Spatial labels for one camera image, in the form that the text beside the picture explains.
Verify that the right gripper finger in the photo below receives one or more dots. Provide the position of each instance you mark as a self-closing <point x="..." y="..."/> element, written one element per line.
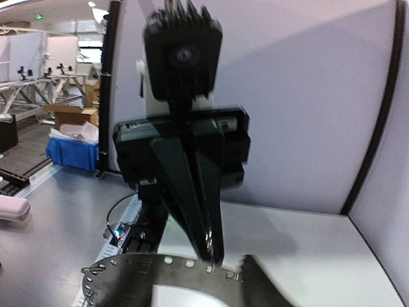
<point x="257" y="288"/>

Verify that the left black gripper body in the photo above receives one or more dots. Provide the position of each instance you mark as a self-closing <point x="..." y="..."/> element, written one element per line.
<point x="133" y="138"/>

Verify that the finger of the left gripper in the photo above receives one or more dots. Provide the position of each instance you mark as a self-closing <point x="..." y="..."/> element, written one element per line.
<point x="174" y="170"/>
<point x="205" y="159"/>

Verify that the metal ring disc with keyrings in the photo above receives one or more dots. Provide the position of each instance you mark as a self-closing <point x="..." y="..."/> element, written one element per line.
<point x="128" y="279"/>

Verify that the blue plastic bin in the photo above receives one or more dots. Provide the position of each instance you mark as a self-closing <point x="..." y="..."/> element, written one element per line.
<point x="73" y="153"/>

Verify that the brown cardboard box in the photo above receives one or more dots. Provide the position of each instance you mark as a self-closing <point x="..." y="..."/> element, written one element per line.
<point x="73" y="115"/>

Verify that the pink oval case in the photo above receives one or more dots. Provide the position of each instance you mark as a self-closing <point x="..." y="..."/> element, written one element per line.
<point x="14" y="209"/>

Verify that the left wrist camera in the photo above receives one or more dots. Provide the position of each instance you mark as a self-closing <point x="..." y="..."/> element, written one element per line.
<point x="182" y="46"/>

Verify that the left black frame post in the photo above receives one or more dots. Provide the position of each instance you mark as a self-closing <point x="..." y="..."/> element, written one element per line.
<point x="108" y="50"/>

